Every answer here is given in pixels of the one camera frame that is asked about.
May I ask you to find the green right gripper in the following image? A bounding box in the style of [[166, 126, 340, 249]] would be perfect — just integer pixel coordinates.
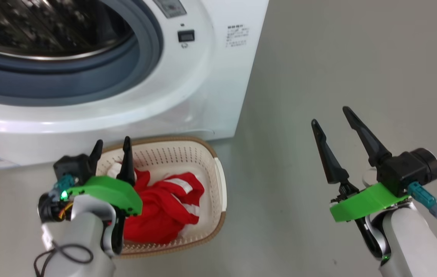
[[311, 107, 411, 223]]

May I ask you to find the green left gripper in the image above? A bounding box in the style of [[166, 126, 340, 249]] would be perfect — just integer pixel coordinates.
[[65, 136, 143, 216]]

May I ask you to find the red and white garment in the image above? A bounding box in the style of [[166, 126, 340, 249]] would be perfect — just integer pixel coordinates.
[[107, 162, 205, 245]]

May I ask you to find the cream basket brown rim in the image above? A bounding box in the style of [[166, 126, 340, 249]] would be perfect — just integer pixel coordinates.
[[95, 135, 227, 258]]

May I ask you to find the white washing machine body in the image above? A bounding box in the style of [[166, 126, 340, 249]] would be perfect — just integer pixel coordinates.
[[0, 0, 269, 170]]

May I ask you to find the perforated steel drum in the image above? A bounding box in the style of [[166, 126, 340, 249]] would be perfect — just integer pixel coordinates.
[[0, 0, 136, 61]]

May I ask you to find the grey warning sticker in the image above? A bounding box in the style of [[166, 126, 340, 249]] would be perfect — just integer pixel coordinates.
[[153, 0, 187, 18]]

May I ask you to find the teal cable connector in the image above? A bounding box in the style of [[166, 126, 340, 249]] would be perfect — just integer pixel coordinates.
[[407, 182, 437, 219], [48, 174, 78, 200]]

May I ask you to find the thin black cable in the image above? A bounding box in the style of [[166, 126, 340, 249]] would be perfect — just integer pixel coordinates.
[[33, 240, 95, 277]]

